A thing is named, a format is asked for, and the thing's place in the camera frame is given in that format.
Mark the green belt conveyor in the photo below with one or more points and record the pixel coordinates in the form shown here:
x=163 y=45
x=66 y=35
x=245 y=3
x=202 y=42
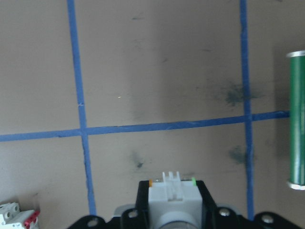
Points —
x=297 y=119

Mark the white red circuit breaker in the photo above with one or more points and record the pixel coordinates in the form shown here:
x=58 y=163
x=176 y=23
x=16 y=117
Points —
x=12 y=214

